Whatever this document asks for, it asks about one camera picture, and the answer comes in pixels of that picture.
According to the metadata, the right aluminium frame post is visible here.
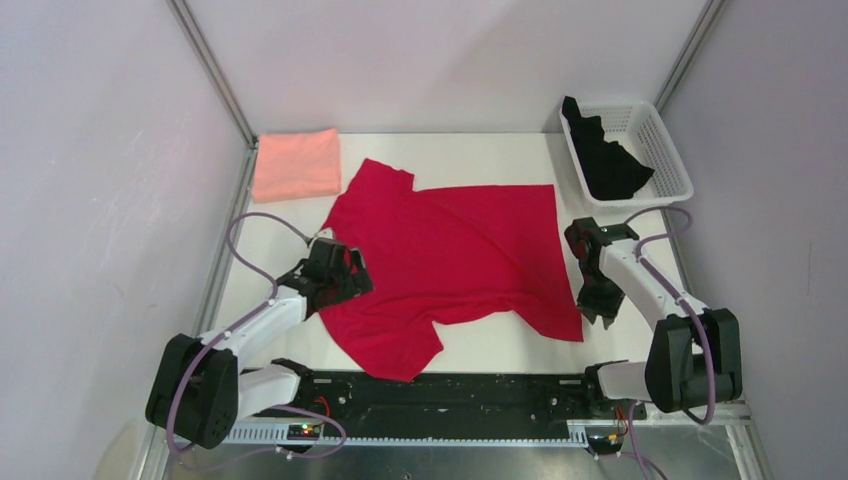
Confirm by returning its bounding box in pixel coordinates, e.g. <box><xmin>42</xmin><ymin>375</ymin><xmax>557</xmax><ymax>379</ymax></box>
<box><xmin>654</xmin><ymin>0</ymin><xmax>730</xmax><ymax>113</ymax></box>

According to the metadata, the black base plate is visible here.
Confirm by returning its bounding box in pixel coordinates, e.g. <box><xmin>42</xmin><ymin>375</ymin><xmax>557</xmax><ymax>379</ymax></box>
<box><xmin>292</xmin><ymin>370</ymin><xmax>631</xmax><ymax>444</ymax></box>

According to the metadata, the grey slotted cable duct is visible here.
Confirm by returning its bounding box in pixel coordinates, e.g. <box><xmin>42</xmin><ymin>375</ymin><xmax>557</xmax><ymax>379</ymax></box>
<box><xmin>172</xmin><ymin>423</ymin><xmax>591</xmax><ymax>448</ymax></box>

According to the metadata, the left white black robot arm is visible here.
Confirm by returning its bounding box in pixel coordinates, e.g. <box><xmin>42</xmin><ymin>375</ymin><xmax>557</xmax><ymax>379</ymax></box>
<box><xmin>145</xmin><ymin>237</ymin><xmax>373</xmax><ymax>449</ymax></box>

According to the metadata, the folded pink t shirt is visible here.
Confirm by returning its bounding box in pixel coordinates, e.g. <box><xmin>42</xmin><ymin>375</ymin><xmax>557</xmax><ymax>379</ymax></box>
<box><xmin>251</xmin><ymin>128</ymin><xmax>341</xmax><ymax>203</ymax></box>

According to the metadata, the black t shirt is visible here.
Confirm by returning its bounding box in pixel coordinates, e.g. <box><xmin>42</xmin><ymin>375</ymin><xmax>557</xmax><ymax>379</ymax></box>
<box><xmin>561</xmin><ymin>96</ymin><xmax>655</xmax><ymax>201</ymax></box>

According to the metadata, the right controller board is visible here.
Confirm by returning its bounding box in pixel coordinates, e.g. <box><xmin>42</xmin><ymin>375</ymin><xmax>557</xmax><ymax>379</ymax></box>
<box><xmin>586</xmin><ymin>432</ymin><xmax>627</xmax><ymax>460</ymax></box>

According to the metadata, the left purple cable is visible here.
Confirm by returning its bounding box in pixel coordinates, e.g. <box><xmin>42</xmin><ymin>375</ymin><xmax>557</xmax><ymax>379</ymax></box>
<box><xmin>164</xmin><ymin>211</ymin><xmax>347</xmax><ymax>462</ymax></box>

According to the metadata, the red t shirt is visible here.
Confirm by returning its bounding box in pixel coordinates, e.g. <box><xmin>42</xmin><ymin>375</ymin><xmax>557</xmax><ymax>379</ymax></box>
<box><xmin>321</xmin><ymin>159</ymin><xmax>584</xmax><ymax>382</ymax></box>

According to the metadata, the controller board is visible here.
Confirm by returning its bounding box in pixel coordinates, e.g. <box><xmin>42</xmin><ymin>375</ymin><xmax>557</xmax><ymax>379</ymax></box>
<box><xmin>285</xmin><ymin>423</ymin><xmax>323</xmax><ymax>442</ymax></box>
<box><xmin>586</xmin><ymin>432</ymin><xmax>627</xmax><ymax>460</ymax></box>

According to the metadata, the left aluminium frame post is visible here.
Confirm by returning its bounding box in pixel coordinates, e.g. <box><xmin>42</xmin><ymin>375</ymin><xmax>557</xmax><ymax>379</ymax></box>
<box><xmin>165</xmin><ymin>0</ymin><xmax>258</xmax><ymax>148</ymax></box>

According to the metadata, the white plastic basket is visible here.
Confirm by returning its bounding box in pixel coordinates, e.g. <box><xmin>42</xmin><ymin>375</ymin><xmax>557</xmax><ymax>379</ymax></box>
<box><xmin>559</xmin><ymin>99</ymin><xmax>694</xmax><ymax>212</ymax></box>

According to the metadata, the aluminium frame post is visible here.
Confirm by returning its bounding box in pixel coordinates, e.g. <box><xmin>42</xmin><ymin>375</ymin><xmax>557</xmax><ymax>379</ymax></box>
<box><xmin>654</xmin><ymin>0</ymin><xmax>730</xmax><ymax>113</ymax></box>
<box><xmin>165</xmin><ymin>0</ymin><xmax>258</xmax><ymax>148</ymax></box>

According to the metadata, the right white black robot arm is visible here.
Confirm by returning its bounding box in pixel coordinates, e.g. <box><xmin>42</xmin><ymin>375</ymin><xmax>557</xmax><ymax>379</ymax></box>
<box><xmin>564</xmin><ymin>217</ymin><xmax>743</xmax><ymax>424</ymax></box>

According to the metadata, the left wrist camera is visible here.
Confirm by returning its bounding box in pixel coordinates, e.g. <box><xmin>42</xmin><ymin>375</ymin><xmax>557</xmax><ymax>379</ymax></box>
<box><xmin>312</xmin><ymin>228</ymin><xmax>337</xmax><ymax>243</ymax></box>

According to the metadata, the left controller board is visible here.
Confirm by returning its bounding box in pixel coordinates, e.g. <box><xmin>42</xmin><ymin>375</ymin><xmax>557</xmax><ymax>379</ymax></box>
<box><xmin>285</xmin><ymin>423</ymin><xmax>323</xmax><ymax>442</ymax></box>

